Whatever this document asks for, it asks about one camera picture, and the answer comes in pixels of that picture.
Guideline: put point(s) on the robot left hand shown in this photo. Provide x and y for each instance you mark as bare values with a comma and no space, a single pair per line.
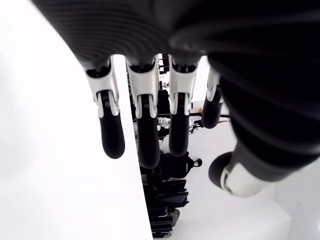
225,37

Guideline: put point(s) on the black backpack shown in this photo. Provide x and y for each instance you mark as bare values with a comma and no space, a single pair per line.
186,165

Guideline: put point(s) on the black equipment bag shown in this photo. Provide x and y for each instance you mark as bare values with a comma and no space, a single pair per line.
167,195

